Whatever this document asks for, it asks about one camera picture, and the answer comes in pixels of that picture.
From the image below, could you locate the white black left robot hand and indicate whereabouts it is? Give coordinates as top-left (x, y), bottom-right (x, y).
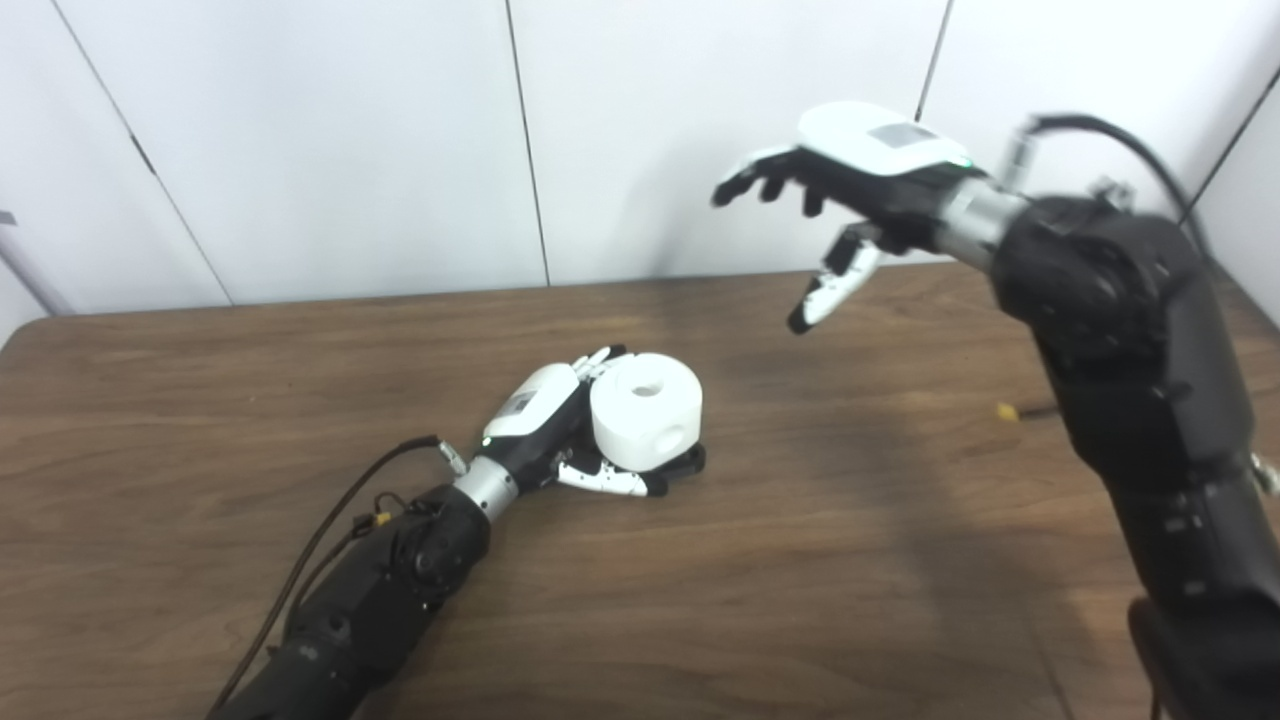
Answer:
top-left (480, 345), bottom-right (669, 499)

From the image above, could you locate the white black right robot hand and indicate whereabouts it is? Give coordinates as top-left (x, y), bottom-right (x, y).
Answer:
top-left (711, 101), bottom-right (986, 336)

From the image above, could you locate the round white plastic piece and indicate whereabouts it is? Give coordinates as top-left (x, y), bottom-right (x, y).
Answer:
top-left (589, 352), bottom-right (704, 473)

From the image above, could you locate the black plastic holder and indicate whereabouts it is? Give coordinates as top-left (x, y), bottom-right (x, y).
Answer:
top-left (650, 443), bottom-right (707, 481)

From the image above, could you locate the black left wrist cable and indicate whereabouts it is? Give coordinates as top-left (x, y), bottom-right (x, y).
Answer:
top-left (208, 435), bottom-right (469, 711)

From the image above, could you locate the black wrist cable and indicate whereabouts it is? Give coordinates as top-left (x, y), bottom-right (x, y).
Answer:
top-left (1000, 113), bottom-right (1280, 498)
top-left (208, 435), bottom-right (469, 711)

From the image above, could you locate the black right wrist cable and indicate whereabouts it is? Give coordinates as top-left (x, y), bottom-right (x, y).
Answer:
top-left (1000, 113), bottom-right (1280, 498)

